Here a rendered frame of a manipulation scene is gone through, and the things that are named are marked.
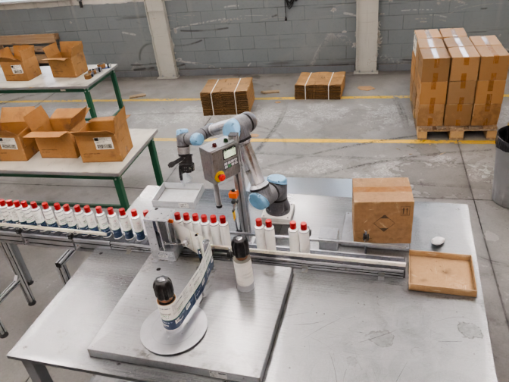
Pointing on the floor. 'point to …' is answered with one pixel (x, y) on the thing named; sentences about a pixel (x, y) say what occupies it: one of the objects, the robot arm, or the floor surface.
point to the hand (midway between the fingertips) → (183, 184)
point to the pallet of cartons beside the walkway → (457, 82)
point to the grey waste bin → (501, 179)
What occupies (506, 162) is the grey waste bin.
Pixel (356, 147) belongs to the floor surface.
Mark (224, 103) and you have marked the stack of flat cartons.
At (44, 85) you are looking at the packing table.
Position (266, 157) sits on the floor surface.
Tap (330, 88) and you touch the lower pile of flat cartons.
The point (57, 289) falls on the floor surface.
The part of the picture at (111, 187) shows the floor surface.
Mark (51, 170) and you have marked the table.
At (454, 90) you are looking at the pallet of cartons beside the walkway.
